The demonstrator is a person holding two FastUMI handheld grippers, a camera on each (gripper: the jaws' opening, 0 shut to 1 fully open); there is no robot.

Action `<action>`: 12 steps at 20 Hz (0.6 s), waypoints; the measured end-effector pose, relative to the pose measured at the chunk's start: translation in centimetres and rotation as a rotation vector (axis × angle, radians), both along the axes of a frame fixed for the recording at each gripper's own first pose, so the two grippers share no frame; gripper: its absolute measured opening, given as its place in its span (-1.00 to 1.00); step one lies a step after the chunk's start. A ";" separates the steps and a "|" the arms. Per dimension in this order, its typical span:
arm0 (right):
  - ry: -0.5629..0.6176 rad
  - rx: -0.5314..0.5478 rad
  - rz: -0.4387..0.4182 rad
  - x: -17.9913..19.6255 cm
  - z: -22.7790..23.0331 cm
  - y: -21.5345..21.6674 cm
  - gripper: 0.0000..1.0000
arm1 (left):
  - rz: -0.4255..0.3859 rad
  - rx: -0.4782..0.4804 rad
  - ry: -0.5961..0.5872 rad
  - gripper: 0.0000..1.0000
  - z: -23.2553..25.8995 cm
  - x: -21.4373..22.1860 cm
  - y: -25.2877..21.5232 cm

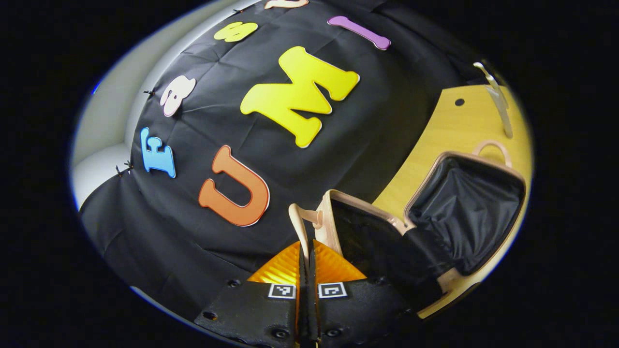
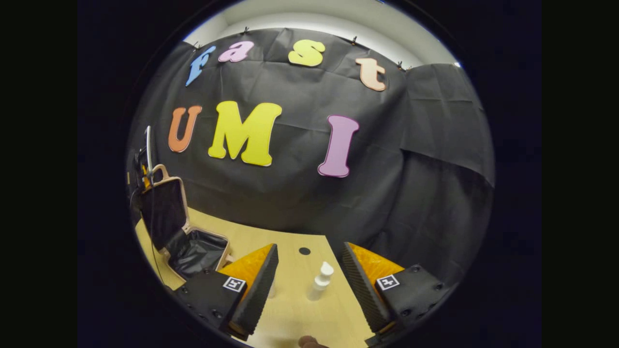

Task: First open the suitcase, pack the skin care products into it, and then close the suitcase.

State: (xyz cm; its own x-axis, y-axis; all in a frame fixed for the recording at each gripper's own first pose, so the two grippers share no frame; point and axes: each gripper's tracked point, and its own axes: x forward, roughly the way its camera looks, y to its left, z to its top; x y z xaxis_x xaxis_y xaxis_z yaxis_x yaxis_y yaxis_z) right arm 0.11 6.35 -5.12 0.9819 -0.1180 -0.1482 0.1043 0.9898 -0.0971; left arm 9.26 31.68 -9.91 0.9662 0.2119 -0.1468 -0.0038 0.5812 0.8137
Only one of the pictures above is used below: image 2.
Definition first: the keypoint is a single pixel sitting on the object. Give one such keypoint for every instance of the white pointed-cap pump bottle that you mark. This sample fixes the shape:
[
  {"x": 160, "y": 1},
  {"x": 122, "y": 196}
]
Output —
[{"x": 319, "y": 285}]

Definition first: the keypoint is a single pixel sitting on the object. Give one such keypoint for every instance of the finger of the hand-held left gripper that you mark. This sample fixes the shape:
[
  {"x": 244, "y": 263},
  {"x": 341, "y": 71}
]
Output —
[{"x": 145, "y": 178}]

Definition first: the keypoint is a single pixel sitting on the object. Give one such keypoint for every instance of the black table grommet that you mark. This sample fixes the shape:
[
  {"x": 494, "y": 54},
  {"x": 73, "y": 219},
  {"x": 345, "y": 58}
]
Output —
[{"x": 304, "y": 251}]

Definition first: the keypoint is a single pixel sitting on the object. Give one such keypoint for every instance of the beige suitcase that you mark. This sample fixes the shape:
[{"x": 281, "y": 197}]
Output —
[{"x": 193, "y": 251}]

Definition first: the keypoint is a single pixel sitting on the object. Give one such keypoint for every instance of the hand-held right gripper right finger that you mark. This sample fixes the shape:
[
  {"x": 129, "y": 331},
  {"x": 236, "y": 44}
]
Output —
[{"x": 365, "y": 295}]

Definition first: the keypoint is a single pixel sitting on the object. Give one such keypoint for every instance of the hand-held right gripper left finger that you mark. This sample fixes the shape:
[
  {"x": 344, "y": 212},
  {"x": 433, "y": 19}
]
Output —
[{"x": 258, "y": 297}]

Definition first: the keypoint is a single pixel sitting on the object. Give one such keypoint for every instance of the black backdrop cloth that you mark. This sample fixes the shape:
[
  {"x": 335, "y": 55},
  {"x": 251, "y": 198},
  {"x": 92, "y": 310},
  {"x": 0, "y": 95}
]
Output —
[{"x": 300, "y": 203}]

